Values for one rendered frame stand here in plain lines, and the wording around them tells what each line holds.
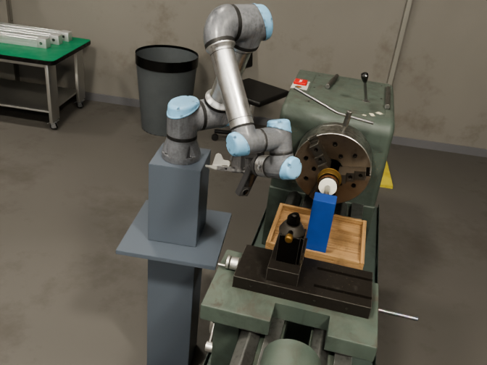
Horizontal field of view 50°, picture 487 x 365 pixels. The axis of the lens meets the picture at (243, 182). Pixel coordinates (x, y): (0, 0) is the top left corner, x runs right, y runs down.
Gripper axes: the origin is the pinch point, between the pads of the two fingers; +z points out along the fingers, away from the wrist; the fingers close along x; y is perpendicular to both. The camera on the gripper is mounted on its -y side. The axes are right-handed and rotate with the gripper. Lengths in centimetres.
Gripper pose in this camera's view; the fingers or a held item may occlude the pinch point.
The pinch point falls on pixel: (220, 168)
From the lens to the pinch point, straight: 188.9
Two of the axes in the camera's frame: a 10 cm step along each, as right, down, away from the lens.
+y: 0.6, -10.0, -0.6
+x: -7.1, 0.0, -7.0
